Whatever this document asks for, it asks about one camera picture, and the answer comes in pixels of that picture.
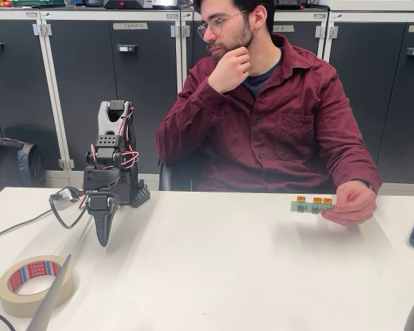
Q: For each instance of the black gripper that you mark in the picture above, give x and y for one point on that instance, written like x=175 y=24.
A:
x=101 y=204

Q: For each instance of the green circuit board orange connectors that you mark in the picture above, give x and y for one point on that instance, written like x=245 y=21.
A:
x=310 y=206

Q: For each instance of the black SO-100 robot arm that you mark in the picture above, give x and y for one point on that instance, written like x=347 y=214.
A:
x=107 y=145

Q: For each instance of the person's left forearm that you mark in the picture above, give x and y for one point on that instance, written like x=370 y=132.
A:
x=359 y=162

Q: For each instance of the person's right forearm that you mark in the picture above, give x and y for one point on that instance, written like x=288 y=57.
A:
x=183 y=120

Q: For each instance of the person's right hand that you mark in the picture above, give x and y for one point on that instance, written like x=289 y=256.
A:
x=229 y=72

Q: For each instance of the person's left hand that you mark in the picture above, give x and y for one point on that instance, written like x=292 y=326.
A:
x=355 y=207

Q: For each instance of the grey pointed stick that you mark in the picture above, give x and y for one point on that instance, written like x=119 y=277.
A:
x=51 y=296

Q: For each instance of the dark grey backpack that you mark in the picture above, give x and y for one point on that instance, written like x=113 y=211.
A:
x=17 y=165

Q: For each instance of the beige masking tape roll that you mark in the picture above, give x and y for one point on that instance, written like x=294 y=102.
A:
x=10 y=300

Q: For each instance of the grey cabinet labelled team 4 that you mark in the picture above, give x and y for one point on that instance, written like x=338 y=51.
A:
x=89 y=89

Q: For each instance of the grey cabinet without label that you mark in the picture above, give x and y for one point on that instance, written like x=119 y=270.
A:
x=10 y=86

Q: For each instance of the man in maroon shirt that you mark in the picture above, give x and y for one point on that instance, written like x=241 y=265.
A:
x=279 y=131

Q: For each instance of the black device with red logo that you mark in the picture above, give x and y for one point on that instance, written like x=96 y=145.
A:
x=127 y=3

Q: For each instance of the green box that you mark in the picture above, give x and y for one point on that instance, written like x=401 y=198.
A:
x=38 y=2

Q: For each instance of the grey cabinet with cropped label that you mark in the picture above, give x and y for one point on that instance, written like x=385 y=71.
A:
x=393 y=103

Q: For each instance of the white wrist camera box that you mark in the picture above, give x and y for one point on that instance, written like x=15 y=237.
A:
x=66 y=197

